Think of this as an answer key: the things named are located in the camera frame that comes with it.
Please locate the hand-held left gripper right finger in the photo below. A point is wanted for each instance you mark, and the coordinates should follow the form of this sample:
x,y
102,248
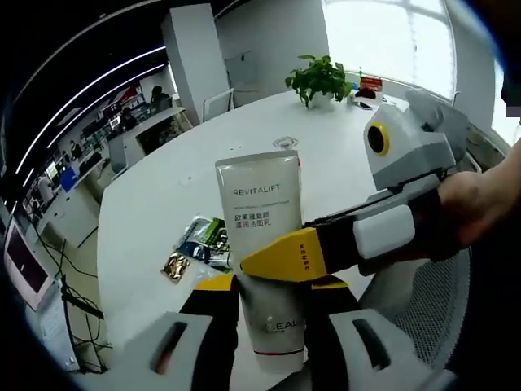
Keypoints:
x,y
346,338

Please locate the white office chair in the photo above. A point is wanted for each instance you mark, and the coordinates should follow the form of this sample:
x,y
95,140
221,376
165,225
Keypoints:
x,y
219,104

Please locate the white mesh chair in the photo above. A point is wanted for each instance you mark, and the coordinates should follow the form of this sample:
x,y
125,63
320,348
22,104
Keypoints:
x,y
431,309

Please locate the person's right hand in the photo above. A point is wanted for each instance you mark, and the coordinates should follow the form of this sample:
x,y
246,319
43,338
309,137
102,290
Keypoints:
x,y
468,207

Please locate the potted green plant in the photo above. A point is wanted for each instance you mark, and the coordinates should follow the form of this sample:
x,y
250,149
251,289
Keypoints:
x,y
317,77

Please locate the white skincare tube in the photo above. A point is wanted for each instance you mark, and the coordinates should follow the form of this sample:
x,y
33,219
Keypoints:
x,y
260,195

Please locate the gold skincare sachet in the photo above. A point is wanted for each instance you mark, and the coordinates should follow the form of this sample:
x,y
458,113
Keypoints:
x,y
176,266

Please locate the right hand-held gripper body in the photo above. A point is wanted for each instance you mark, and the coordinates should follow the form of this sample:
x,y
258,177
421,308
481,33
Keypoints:
x,y
415,142

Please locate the dark pouch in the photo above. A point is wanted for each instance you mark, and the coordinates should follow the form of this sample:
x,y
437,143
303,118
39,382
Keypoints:
x,y
364,93

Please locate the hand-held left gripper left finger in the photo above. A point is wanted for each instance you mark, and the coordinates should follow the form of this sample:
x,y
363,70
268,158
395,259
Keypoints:
x,y
203,326

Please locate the orange box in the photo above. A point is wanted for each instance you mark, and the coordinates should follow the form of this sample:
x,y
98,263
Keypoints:
x,y
371,82

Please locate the computer monitor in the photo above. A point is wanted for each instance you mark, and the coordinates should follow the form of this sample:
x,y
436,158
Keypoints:
x,y
24,269

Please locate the dark green skincare sachet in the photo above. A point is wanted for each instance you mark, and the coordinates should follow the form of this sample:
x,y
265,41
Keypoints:
x,y
203,240

